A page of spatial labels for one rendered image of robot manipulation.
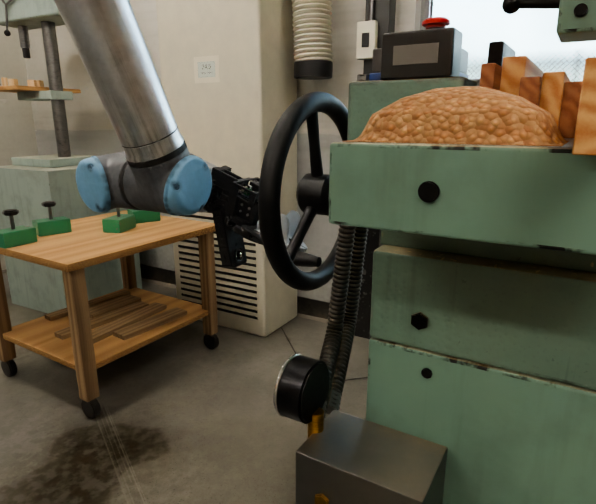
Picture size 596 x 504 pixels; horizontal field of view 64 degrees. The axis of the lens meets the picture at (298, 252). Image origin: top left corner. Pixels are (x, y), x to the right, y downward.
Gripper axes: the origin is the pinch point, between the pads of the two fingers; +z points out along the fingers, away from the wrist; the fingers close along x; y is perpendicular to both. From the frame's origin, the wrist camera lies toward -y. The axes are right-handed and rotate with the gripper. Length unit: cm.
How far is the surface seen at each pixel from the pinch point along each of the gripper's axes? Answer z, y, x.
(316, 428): 21.9, -0.1, -31.2
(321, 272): 7.0, 1.1, -4.7
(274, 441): -3, -77, 33
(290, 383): 18.4, 4.3, -32.9
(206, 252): -68, -55, 68
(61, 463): -46, -91, -5
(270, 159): 0.5, 18.0, -17.2
